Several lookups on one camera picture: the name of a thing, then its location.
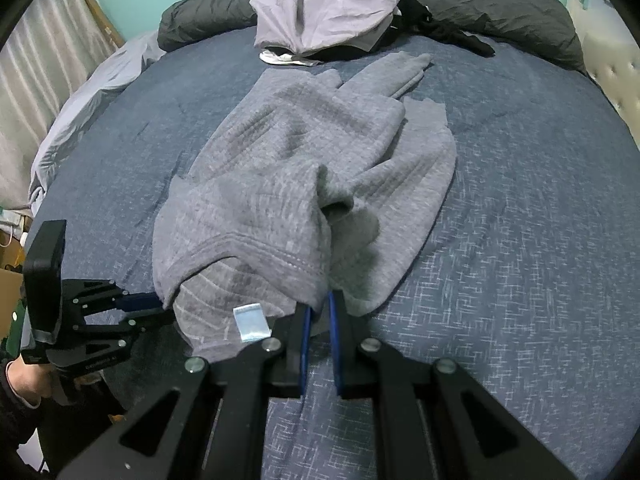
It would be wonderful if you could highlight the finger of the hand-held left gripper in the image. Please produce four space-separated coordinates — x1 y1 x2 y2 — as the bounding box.
61 279 166 317
72 310 177 336

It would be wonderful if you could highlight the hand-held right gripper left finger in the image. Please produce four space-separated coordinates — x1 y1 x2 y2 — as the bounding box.
55 304 314 480

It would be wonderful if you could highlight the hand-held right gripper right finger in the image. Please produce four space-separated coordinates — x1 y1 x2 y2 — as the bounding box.
327 289 582 480

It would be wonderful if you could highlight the grey knit sweater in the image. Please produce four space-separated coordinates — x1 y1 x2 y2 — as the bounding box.
151 52 459 362

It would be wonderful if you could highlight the person's left forearm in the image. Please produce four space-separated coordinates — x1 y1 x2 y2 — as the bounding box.
0 355 56 466

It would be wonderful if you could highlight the person's left hand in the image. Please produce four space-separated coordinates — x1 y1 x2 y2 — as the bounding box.
5 359 56 407

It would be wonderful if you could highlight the cardboard box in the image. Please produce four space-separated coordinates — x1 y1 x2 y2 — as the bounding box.
0 267 24 341

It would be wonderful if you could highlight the light blue sheet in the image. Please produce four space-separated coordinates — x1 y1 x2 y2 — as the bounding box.
27 30 168 207

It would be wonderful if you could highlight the blue patterned bedspread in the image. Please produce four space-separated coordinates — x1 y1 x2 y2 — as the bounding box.
22 27 640 480

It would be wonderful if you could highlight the pale striped curtain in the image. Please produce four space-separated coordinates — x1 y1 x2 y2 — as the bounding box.
0 0 108 211

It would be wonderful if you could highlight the small white garment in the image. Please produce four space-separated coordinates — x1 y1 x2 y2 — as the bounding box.
258 49 324 67

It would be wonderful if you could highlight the lavender garment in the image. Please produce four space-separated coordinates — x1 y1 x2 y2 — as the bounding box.
249 0 412 56

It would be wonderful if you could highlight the black garment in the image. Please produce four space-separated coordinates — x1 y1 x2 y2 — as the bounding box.
305 0 497 62

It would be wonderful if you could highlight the dark grey pillow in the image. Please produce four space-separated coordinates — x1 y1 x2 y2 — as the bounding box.
157 0 589 77

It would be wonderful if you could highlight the white tufted headboard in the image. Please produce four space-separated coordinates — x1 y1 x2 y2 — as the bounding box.
565 0 640 152

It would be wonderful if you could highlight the wooden window frame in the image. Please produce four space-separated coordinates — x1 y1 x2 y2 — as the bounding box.
79 0 127 47

